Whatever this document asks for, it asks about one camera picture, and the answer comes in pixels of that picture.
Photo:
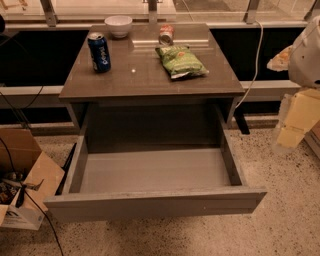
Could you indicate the red white tipped can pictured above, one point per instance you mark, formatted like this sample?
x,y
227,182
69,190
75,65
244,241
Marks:
x,y
166,34

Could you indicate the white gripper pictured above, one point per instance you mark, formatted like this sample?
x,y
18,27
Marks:
x,y
306,63

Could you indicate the green chip bag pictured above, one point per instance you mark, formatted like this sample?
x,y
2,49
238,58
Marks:
x,y
180,62

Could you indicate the cardboard box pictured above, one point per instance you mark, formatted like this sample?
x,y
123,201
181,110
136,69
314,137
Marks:
x,y
28,177

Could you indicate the grey drawer cabinet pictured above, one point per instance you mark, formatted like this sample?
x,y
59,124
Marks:
x,y
138,106

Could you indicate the blue Pepsi can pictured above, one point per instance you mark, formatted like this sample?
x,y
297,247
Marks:
x,y
99,52

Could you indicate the grey top drawer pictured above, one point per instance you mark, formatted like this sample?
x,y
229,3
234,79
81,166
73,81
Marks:
x,y
153,162

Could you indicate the white bowl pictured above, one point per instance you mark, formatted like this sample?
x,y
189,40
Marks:
x,y
119,26

